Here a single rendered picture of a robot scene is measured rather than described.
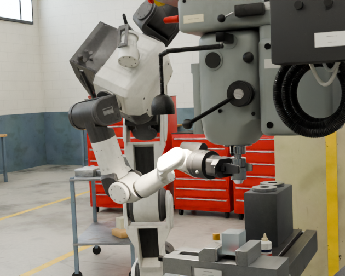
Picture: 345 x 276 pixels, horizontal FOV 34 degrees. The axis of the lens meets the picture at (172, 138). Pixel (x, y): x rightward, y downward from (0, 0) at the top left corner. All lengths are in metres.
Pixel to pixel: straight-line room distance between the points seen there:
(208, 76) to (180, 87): 9.95
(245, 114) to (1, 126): 10.77
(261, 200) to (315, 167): 1.40
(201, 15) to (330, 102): 0.42
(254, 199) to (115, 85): 0.63
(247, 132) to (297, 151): 1.83
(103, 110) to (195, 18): 0.50
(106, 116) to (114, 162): 0.16
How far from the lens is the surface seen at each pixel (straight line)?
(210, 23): 1.57
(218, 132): 1.60
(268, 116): 1.51
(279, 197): 2.03
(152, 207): 2.29
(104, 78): 1.97
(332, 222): 3.42
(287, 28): 1.25
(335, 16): 1.23
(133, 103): 1.97
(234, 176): 1.66
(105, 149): 1.93
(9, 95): 12.39
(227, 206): 6.65
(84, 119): 1.93
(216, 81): 1.58
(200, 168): 1.73
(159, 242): 2.36
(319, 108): 1.48
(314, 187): 3.41
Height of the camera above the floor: 1.46
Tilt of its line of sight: 4 degrees down
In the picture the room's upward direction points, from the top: 2 degrees counter-clockwise
